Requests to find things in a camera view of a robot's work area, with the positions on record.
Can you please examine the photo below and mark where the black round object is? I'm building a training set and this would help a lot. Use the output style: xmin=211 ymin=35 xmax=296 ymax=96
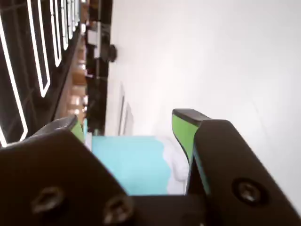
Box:
xmin=107 ymin=44 xmax=118 ymax=63

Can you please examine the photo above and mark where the teal whale-shaped bin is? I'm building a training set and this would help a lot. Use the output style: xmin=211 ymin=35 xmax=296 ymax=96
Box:
xmin=82 ymin=119 xmax=190 ymax=196

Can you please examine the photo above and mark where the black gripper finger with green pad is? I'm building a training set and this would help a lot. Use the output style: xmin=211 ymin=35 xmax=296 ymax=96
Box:
xmin=0 ymin=114 xmax=135 ymax=226
xmin=172 ymin=108 xmax=301 ymax=226

